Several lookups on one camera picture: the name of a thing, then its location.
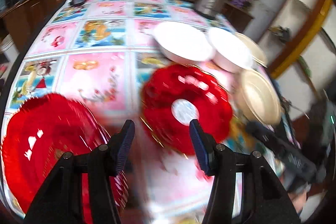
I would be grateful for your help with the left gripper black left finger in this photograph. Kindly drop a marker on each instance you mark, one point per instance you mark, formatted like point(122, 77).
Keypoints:
point(59, 199)

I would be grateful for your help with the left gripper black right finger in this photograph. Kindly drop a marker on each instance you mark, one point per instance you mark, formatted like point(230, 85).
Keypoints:
point(245, 188)

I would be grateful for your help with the red glass flower plate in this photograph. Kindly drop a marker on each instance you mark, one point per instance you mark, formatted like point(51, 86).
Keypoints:
point(39, 133)

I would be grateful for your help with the beige paper bowl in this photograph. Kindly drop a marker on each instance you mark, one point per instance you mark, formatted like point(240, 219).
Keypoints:
point(258, 54)
point(257, 99)

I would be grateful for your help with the white foam bowl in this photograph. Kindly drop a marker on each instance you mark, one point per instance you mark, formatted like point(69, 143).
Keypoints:
point(182, 43)
point(231, 54)

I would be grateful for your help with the person's right hand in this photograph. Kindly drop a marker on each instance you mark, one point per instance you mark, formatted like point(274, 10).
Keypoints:
point(298, 200)

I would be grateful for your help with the white plastic bucket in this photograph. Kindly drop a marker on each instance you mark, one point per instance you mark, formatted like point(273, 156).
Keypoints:
point(9, 49)

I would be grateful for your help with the colourful printed tablecloth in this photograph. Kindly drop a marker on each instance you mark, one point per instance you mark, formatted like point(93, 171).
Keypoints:
point(101, 54)

